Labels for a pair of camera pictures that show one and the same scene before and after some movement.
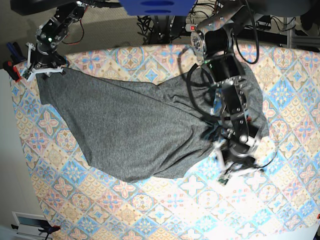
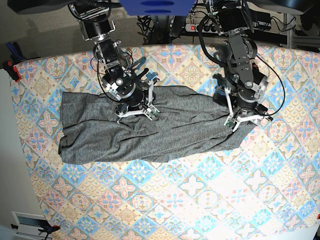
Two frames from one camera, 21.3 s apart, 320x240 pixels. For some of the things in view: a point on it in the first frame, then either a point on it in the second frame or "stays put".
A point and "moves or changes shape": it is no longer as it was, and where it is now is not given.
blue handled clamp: x=16 y=56 stays put
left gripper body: x=39 y=63 to x=141 y=102
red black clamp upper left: x=12 y=70 stays put
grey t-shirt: x=136 y=132 moves or changes shape
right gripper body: x=234 y=164 to x=243 y=109
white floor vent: x=28 y=224 stays put
